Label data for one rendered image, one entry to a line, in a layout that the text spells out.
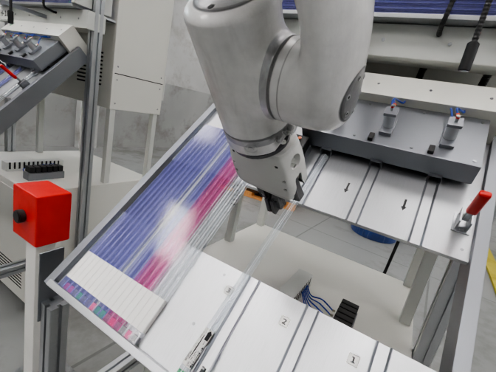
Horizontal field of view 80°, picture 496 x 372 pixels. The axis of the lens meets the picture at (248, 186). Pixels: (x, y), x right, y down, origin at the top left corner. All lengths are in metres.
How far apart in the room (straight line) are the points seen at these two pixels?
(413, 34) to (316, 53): 0.59
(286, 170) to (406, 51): 0.50
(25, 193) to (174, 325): 0.66
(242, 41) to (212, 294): 0.43
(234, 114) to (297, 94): 0.08
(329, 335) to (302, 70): 0.40
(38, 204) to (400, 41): 1.02
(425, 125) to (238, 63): 0.51
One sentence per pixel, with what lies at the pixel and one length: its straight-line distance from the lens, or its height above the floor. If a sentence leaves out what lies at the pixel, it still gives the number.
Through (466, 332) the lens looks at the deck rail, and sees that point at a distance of 0.55.
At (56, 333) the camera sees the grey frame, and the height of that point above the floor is 0.57.
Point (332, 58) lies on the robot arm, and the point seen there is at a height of 1.18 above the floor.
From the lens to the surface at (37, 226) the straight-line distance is 1.05.
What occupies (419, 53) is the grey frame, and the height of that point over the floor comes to 1.32.
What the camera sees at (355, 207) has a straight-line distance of 0.62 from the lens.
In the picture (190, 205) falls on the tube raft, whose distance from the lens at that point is 0.66.
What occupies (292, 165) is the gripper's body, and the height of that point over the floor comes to 1.07.
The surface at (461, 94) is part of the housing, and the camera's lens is 0.78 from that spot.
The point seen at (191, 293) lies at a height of 0.80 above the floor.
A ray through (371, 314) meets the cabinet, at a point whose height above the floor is 0.62.
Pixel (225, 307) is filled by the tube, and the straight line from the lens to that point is 0.53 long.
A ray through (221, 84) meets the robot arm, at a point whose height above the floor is 1.15.
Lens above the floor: 1.13
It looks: 14 degrees down
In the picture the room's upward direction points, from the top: 12 degrees clockwise
